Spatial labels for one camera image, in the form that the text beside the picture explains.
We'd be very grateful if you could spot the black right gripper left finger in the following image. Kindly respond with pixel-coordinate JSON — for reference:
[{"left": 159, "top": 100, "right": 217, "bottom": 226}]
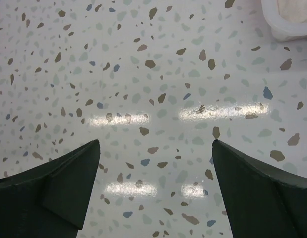
[{"left": 0, "top": 139, "right": 100, "bottom": 238}]

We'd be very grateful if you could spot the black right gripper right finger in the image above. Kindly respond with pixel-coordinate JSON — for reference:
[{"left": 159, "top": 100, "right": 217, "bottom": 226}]
[{"left": 212, "top": 140, "right": 307, "bottom": 238}]

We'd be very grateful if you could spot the cream white t-shirt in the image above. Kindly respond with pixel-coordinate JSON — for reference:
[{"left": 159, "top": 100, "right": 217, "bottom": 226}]
[{"left": 277, "top": 0, "right": 307, "bottom": 23}]

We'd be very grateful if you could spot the white plastic laundry basket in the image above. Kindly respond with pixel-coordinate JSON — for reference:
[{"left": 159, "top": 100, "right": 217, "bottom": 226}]
[{"left": 261, "top": 0, "right": 307, "bottom": 42}]

